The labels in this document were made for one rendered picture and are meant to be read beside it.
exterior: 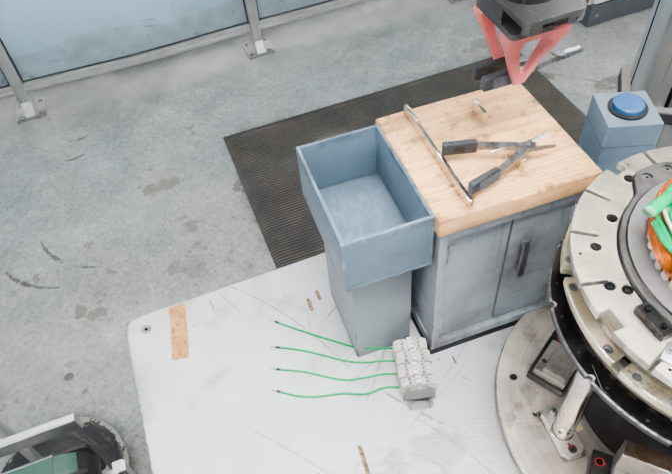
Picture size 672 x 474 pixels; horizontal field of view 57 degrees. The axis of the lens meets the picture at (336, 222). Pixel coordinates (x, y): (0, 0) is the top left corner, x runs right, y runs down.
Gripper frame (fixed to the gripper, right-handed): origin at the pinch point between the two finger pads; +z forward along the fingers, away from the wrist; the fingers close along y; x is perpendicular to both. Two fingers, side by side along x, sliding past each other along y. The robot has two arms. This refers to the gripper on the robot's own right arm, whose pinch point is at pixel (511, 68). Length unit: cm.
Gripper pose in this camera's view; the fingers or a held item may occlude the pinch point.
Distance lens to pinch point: 69.9
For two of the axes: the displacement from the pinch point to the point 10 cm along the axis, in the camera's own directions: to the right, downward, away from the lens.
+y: 3.6, 7.1, -6.1
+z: 0.6, 6.4, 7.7
